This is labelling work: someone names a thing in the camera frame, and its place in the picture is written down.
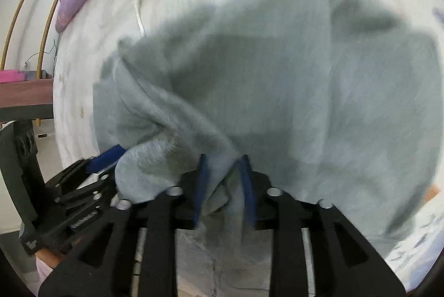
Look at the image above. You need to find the thin black cable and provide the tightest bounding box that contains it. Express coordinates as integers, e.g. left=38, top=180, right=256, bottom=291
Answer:
left=25, top=39, right=60, bottom=70

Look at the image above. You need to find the person's left forearm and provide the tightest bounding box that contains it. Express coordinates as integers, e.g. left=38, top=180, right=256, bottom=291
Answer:
left=34, top=247, right=67, bottom=296

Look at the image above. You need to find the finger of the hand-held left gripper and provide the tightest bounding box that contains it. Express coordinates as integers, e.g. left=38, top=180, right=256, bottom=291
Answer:
left=55, top=174, right=117, bottom=206
left=44, top=143, right=127, bottom=187

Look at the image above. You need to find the pink cloth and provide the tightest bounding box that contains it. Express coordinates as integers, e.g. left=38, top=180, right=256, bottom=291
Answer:
left=0, top=70, right=26, bottom=83

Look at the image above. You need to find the grey hooded sweatshirt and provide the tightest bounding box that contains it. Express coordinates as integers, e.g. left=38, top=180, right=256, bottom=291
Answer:
left=92, top=0, right=439, bottom=297

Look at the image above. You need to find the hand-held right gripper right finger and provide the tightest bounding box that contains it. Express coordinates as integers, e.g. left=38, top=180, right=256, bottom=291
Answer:
left=239, top=154, right=406, bottom=297

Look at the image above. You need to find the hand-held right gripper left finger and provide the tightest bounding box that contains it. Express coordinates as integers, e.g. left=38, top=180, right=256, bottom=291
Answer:
left=38, top=153, right=210, bottom=297

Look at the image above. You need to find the brown table with grey frame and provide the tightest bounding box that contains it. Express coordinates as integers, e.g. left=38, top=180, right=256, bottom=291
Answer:
left=0, top=78, right=55, bottom=232

